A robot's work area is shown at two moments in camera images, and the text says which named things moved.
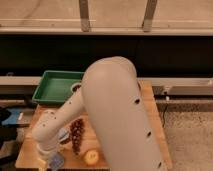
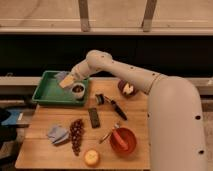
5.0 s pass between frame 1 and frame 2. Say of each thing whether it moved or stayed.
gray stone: stayed
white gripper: moved
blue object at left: stayed
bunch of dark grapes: stayed
